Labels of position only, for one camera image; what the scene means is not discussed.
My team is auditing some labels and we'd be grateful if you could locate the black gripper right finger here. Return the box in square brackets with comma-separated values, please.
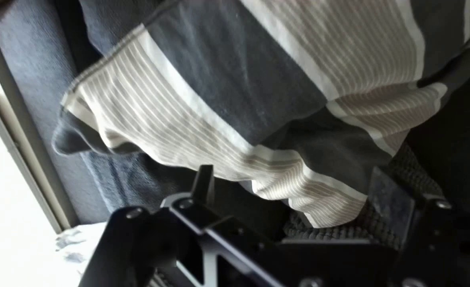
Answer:
[369, 167, 470, 239]

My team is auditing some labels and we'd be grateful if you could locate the dark sofa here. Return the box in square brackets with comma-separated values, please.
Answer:
[0, 0, 470, 233]

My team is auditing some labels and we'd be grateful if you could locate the dark grey waffle pillow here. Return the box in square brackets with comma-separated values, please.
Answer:
[284, 144, 445, 249]

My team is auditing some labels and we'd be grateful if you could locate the striped pillow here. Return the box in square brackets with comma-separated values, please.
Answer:
[55, 0, 470, 228]

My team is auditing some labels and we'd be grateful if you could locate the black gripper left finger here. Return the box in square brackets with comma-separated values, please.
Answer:
[162, 163, 219, 211]

